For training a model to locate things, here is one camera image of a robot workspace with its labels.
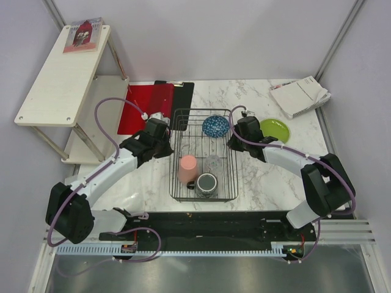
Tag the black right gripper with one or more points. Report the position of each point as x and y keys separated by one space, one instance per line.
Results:
x=233 y=143

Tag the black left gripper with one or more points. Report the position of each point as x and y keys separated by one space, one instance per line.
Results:
x=168 y=149

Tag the lime green plastic plate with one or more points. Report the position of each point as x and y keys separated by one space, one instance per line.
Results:
x=275 y=128

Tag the pink plastic cup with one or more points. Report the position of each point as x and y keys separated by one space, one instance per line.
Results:
x=188 y=169

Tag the black wire dish rack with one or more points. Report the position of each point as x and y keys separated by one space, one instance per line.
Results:
x=194 y=142

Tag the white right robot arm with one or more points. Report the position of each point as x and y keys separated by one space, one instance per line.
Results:
x=327 y=187

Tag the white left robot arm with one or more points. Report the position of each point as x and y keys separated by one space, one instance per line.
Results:
x=69 y=210

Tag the blue patterned ceramic bowl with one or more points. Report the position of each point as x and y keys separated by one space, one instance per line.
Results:
x=215 y=126

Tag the red transparent plastic folder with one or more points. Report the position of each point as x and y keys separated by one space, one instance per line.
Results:
x=148 y=98

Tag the clear glass tumbler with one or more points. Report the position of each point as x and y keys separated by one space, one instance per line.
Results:
x=213 y=164

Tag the black clipboard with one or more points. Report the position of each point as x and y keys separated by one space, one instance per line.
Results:
x=181 y=104

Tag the white spiral notebook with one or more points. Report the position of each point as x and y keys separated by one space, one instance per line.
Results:
x=299 y=97

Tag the dark green ceramic mug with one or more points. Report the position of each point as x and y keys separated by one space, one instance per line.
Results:
x=205 y=186

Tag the white two-tier shelf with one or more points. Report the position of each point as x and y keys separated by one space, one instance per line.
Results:
x=64 y=104

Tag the red illustrated book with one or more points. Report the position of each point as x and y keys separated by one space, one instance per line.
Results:
x=83 y=36

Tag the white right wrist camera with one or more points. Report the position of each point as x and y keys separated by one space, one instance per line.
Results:
x=248 y=115

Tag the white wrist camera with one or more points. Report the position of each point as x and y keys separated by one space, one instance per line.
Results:
x=248 y=115
x=157 y=115

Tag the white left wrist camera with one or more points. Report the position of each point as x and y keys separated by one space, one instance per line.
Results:
x=157 y=115

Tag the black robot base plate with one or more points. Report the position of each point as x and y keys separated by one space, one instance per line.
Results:
x=211 y=231

